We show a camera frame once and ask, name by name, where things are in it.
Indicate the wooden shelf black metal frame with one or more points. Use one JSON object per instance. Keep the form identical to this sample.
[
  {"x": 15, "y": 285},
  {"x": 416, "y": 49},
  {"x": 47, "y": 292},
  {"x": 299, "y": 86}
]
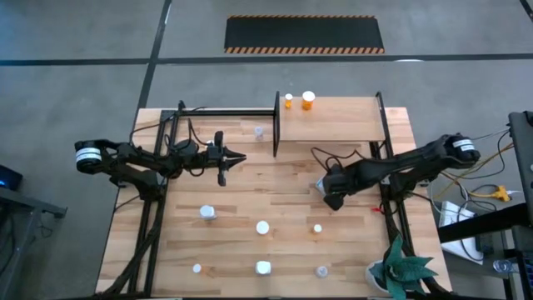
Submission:
[{"x": 341, "y": 121}]

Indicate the grey side table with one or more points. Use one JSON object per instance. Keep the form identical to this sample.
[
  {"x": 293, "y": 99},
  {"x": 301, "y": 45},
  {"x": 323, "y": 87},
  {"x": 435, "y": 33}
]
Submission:
[{"x": 25, "y": 204}]

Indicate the black device blue light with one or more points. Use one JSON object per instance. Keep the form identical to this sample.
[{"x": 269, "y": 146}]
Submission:
[{"x": 8, "y": 177}]

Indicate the clear plastic water bottle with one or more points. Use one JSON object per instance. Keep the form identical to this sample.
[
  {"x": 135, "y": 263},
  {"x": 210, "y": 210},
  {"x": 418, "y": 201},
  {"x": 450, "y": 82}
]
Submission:
[{"x": 503, "y": 265}]

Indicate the white floor box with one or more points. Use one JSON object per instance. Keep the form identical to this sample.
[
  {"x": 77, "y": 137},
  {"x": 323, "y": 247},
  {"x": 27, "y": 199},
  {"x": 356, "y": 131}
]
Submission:
[{"x": 456, "y": 216}]

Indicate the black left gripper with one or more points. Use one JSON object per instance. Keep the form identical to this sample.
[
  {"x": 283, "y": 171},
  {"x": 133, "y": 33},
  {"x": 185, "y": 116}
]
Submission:
[{"x": 216, "y": 158}]

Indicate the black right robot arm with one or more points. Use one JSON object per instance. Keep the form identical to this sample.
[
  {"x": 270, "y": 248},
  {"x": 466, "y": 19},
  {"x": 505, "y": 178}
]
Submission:
[{"x": 395, "y": 164}]

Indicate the dark grey desk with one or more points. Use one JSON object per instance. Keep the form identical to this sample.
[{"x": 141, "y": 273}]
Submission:
[{"x": 522, "y": 154}]

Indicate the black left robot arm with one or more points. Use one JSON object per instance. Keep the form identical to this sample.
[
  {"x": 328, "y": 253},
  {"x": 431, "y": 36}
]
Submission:
[{"x": 137, "y": 160}]

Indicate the small red clamp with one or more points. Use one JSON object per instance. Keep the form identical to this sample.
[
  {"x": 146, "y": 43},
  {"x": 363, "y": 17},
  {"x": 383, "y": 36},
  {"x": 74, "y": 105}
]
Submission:
[{"x": 377, "y": 210}]

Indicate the black aluminium rig frame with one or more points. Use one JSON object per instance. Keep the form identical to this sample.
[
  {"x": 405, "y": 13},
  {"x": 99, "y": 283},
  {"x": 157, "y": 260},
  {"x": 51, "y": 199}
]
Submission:
[{"x": 225, "y": 112}]

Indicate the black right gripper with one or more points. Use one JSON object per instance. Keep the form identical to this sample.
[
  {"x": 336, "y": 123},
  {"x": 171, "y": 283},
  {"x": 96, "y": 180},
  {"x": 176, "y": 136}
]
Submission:
[{"x": 339, "y": 183}]

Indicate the large orange pill bottle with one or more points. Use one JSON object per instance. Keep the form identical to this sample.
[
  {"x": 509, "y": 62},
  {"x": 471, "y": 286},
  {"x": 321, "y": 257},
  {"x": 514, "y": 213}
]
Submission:
[
  {"x": 307, "y": 100},
  {"x": 262, "y": 227}
]

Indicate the green plant in white pot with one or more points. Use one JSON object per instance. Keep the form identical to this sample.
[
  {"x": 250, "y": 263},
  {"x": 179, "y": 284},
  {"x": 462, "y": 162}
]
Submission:
[{"x": 399, "y": 268}]

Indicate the black hazard-striped floor mat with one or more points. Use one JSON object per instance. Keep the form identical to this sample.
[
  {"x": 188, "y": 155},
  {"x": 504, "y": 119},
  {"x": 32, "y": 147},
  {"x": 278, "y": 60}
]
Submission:
[{"x": 304, "y": 33}]

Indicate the clear plastic bottle white cap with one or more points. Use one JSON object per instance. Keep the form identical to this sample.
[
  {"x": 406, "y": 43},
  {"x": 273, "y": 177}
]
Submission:
[
  {"x": 321, "y": 271},
  {"x": 258, "y": 132}
]

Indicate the black desk beam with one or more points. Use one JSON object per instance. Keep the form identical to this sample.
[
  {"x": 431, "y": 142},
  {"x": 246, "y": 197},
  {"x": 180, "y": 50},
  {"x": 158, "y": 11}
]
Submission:
[{"x": 479, "y": 225}]

